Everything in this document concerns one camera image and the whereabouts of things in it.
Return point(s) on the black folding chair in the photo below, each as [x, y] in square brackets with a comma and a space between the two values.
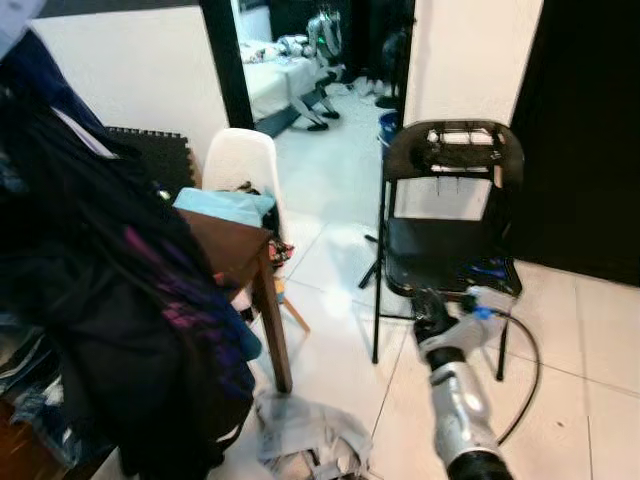
[450, 250]

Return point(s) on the grey garment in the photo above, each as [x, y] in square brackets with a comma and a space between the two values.
[300, 435]

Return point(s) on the brown wooden table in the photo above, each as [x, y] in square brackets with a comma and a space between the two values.
[235, 250]

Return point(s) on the light blue cloth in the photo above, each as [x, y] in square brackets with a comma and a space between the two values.
[225, 205]

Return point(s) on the white chair wooden legs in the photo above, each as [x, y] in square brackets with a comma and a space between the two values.
[240, 160]

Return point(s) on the bed with white sheet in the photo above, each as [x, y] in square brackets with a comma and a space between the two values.
[270, 80]

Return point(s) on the silver humanoid robot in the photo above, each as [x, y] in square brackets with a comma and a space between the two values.
[322, 40]

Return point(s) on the black foam mat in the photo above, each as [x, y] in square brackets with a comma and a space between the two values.
[160, 160]

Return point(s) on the dark clothes heap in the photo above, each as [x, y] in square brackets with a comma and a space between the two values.
[100, 300]

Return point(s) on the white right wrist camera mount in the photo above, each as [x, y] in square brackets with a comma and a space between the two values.
[478, 330]

